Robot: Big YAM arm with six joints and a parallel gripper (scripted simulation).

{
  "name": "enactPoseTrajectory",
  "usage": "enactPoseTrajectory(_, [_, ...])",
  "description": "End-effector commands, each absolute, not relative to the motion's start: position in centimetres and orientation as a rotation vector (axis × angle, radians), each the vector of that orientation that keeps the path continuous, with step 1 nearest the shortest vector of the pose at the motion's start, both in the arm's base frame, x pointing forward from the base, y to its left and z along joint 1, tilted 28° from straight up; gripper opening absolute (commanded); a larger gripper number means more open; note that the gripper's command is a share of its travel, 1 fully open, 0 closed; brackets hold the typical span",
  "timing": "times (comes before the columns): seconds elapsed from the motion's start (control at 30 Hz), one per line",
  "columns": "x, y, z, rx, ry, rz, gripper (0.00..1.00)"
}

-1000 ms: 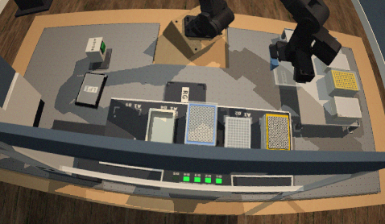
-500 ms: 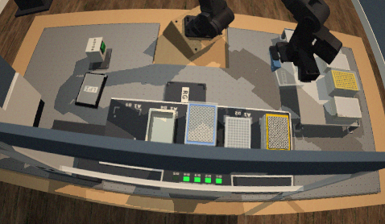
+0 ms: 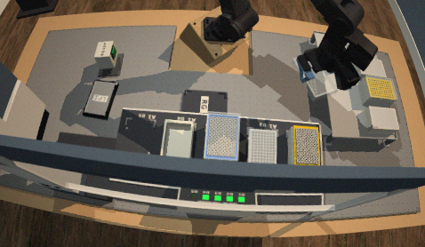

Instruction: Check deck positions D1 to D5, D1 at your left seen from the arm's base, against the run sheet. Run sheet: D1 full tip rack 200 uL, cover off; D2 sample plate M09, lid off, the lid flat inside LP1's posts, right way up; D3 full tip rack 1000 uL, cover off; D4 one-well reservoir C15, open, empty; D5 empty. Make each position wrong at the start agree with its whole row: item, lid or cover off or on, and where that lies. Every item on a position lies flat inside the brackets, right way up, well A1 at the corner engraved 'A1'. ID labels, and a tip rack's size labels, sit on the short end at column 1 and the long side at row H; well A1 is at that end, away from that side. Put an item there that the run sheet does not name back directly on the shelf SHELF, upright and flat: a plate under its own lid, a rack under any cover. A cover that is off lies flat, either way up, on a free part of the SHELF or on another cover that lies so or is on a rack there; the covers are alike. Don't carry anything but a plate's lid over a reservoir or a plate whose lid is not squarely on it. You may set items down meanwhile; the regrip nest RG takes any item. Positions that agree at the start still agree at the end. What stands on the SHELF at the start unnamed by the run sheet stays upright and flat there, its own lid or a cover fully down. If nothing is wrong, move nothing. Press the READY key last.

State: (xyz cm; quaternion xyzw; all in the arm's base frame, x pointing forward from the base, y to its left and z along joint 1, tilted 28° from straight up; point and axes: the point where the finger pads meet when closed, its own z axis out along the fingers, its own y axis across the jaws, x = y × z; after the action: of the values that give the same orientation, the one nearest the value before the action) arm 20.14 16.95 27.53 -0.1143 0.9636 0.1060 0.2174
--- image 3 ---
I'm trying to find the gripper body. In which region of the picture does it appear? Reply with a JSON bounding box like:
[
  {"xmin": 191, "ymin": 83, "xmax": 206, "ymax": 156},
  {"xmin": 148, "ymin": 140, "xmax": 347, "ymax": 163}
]
[{"xmin": 297, "ymin": 39, "xmax": 341, "ymax": 74}]

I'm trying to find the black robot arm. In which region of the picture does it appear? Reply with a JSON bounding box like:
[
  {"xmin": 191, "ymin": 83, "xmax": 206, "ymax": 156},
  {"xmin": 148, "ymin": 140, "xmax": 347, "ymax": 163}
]
[{"xmin": 204, "ymin": 0, "xmax": 378, "ymax": 91}]

